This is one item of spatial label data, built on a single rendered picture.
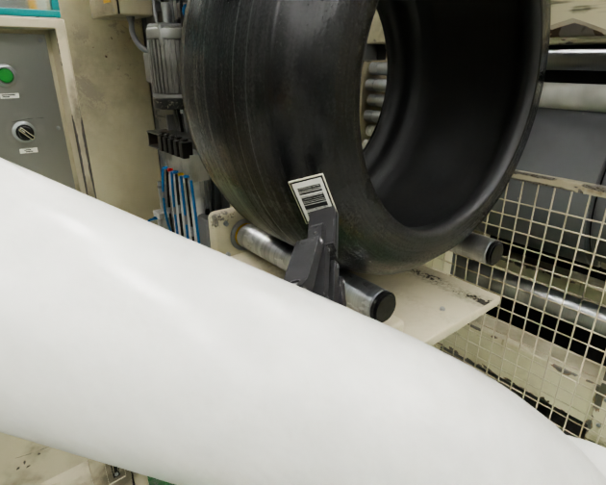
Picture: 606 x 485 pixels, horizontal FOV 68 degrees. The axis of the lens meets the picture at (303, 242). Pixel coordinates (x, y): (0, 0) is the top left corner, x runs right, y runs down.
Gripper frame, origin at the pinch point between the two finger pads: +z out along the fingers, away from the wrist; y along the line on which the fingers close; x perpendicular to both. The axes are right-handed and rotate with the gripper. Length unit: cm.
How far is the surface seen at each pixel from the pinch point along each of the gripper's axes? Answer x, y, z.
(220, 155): -11.9, -6.7, 12.1
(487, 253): 17.3, 28.7, 18.4
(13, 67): -53, -22, 40
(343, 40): 7.6, -15.1, 9.6
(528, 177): 29, 31, 38
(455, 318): 9.9, 34.2, 10.8
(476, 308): 13.6, 37.0, 14.0
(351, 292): -1.5, 14.2, 3.5
